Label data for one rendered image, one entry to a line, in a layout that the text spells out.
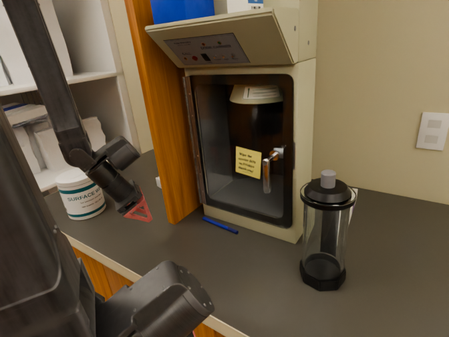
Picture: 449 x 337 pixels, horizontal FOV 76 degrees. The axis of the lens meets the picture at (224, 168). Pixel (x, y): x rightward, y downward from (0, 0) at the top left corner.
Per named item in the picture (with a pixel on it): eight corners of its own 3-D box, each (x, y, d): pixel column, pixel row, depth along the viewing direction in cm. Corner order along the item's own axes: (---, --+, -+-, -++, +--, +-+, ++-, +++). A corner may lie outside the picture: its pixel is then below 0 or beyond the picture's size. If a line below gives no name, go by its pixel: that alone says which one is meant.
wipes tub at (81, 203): (93, 198, 114) (82, 164, 108) (113, 206, 107) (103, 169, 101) (61, 214, 104) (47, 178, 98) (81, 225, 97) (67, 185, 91)
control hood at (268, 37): (183, 67, 77) (178, 25, 73) (299, 62, 60) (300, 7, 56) (151, 72, 69) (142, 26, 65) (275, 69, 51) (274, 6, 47)
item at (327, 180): (319, 186, 66) (320, 159, 63) (359, 198, 59) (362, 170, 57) (294, 202, 60) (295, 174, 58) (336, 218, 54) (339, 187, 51)
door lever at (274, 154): (279, 186, 73) (270, 183, 74) (279, 150, 69) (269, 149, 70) (270, 195, 69) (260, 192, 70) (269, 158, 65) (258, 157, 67)
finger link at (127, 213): (156, 204, 83) (134, 182, 78) (162, 216, 77) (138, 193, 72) (137, 220, 82) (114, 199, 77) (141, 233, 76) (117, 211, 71)
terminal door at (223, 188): (203, 202, 94) (186, 74, 77) (292, 229, 77) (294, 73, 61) (202, 204, 93) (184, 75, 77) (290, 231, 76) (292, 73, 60)
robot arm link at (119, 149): (67, 145, 70) (65, 156, 62) (105, 115, 71) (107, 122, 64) (103, 178, 76) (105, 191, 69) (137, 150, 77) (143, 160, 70)
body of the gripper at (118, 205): (135, 182, 81) (117, 164, 77) (141, 198, 72) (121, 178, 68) (117, 198, 80) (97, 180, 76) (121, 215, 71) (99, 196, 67)
